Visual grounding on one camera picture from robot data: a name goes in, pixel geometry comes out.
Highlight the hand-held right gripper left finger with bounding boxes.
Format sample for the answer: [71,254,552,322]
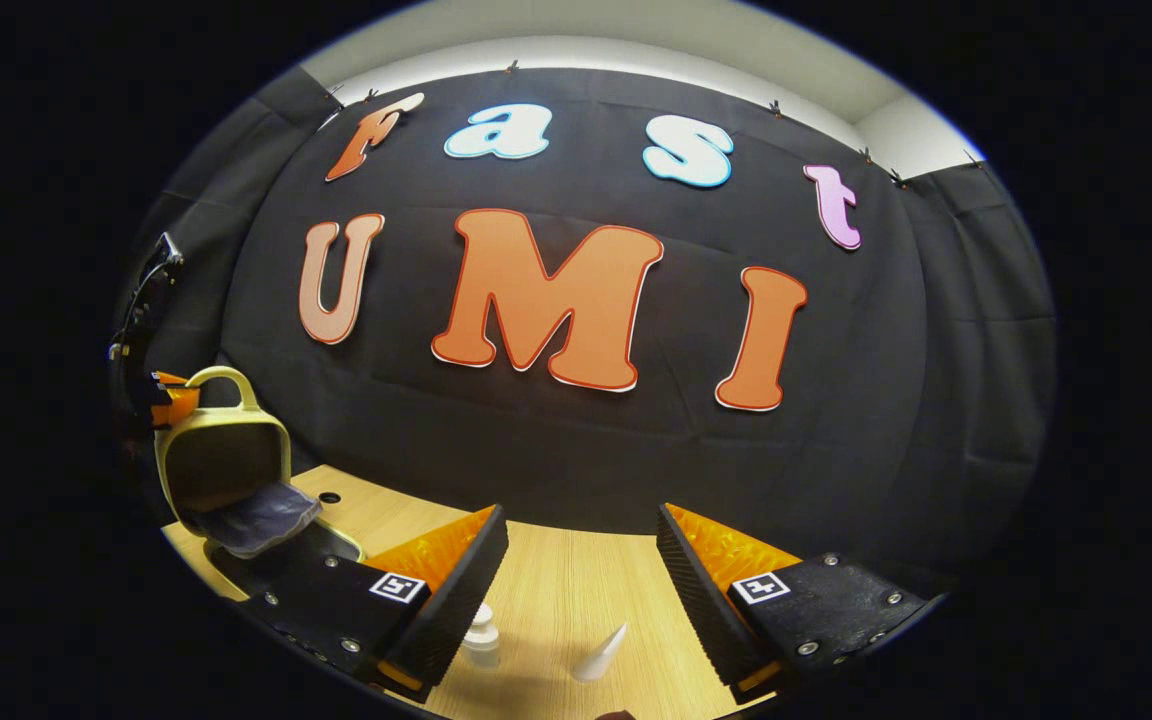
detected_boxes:
[239,503,510,704]

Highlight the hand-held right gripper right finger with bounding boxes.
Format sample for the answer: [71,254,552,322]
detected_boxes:
[656,502,947,706]

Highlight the white pump bottle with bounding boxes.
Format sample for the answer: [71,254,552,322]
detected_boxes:
[458,602,503,670]

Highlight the white squeeze tube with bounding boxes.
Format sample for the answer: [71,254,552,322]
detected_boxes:
[571,622,629,683]

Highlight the black backdrop cloth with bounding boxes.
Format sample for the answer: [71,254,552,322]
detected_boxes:
[116,65,1057,601]

